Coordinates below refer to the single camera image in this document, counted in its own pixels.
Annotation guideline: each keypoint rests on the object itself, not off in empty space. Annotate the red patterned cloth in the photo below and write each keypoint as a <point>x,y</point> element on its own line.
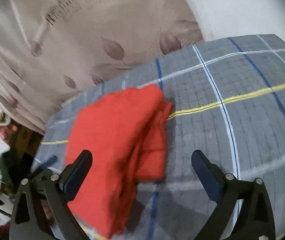
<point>6,130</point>

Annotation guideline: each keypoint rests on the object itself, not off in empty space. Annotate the grey plaid bed sheet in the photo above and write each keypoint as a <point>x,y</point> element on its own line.
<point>232,120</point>

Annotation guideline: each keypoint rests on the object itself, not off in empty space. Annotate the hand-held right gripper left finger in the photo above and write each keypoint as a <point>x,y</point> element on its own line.
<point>74,181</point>

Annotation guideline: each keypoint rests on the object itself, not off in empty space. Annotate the brown wooden furniture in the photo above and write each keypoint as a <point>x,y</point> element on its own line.
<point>26,140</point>

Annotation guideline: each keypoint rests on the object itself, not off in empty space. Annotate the red knit sweater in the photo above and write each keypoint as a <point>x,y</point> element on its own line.
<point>117,130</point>

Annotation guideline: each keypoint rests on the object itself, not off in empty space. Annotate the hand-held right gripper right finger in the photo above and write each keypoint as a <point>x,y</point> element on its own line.
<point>205,178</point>

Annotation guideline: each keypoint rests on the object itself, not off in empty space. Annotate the beige leaf print curtain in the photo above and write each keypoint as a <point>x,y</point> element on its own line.
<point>82,42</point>

